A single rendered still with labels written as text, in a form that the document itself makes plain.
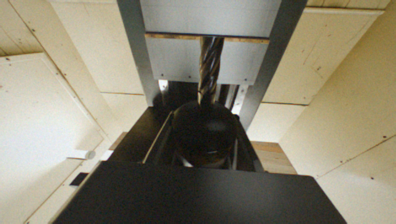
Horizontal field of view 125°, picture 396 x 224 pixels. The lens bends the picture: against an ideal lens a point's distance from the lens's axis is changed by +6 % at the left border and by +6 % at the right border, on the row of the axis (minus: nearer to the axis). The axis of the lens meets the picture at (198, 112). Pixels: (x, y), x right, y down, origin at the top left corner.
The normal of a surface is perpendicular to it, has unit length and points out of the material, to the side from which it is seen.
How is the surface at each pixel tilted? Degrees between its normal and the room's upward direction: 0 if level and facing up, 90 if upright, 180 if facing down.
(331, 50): 90
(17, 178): 90
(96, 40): 90
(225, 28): 91
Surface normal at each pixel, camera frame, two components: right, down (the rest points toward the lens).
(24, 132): 1.00, 0.07
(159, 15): -0.04, 0.60
